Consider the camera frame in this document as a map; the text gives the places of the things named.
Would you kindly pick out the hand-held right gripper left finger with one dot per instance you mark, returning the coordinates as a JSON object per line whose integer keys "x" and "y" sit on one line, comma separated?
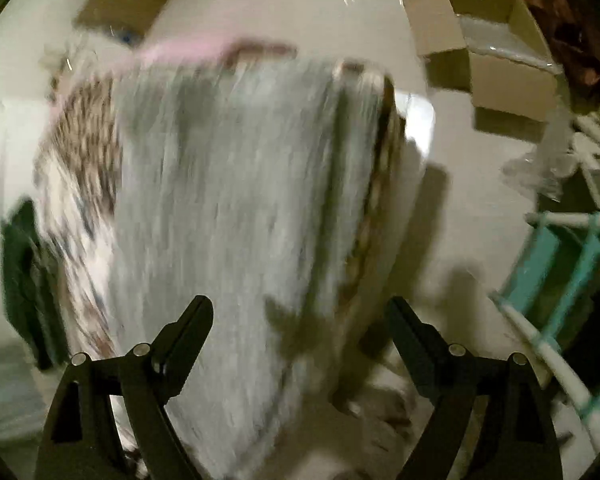
{"x": 190, "y": 331}

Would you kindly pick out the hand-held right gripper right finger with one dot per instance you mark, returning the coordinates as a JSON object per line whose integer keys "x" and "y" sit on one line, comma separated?
{"x": 405, "y": 332}

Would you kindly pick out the grey pants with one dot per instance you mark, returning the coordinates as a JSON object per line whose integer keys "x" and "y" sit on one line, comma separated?
{"x": 230, "y": 220}

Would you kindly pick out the teal and white rack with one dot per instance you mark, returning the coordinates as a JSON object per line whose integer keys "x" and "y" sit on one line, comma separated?
{"x": 560, "y": 280}

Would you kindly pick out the dark green cloth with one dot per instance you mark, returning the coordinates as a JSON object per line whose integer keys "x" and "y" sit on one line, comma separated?
{"x": 25, "y": 280}

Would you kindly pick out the patterned blanket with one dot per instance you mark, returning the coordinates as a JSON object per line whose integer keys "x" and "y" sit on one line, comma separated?
{"x": 75, "y": 170}

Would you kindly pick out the clear plastic wrap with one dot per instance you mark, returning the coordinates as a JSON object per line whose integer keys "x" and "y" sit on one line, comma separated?
{"x": 555, "y": 160}

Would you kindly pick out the open cardboard box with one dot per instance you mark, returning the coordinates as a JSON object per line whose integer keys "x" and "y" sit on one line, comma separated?
{"x": 485, "y": 45}

